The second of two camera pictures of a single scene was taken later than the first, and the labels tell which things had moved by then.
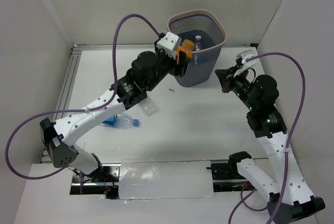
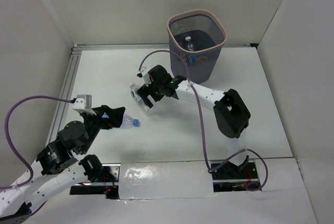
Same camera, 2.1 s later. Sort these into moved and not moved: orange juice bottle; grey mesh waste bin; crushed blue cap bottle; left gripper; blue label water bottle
Moved: blue label water bottle; orange juice bottle; left gripper
Not moved: crushed blue cap bottle; grey mesh waste bin
